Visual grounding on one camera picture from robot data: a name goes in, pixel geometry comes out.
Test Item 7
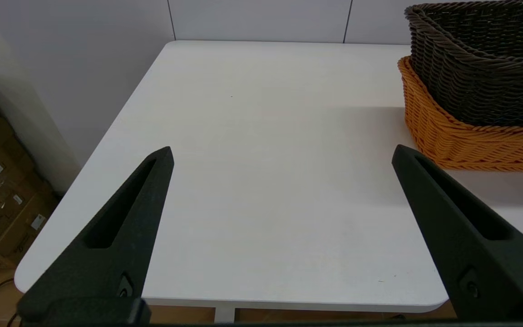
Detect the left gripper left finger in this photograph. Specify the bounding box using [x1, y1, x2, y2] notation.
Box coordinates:
[16, 146, 175, 314]

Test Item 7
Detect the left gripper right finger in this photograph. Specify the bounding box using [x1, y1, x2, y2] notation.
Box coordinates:
[390, 144, 523, 321]

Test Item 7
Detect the orange wicker basket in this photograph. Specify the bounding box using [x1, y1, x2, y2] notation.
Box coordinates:
[397, 55, 523, 174]

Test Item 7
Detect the dark brown wicker basket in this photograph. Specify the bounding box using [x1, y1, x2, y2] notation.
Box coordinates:
[404, 0, 523, 128]

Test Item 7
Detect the labelled brown cardboard box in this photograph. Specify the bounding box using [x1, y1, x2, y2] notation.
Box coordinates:
[0, 195, 60, 265]
[0, 123, 39, 205]
[0, 168, 55, 241]

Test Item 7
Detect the white table leg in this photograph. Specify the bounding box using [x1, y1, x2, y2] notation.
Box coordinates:
[215, 307, 236, 324]

